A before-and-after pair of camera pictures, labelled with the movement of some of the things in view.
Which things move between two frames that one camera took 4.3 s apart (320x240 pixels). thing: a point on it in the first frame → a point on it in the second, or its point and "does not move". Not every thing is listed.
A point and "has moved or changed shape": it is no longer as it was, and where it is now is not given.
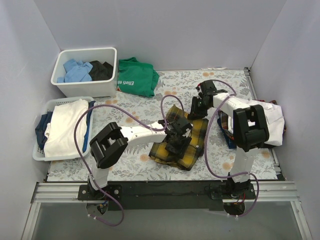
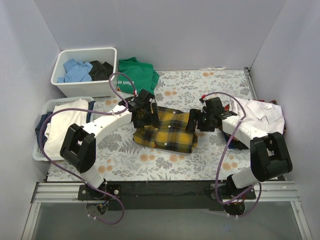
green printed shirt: x=135 y=77 does not move
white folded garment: x=60 y=141 does not move
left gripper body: x=178 y=144 → x=153 y=114
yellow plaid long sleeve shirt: x=160 y=154 has moved or changed shape
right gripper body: x=197 y=109 → x=195 y=120
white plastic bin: x=86 y=72 does not move
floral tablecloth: x=172 y=87 does not move
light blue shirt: x=76 y=71 does not move
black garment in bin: x=100 y=72 does not move
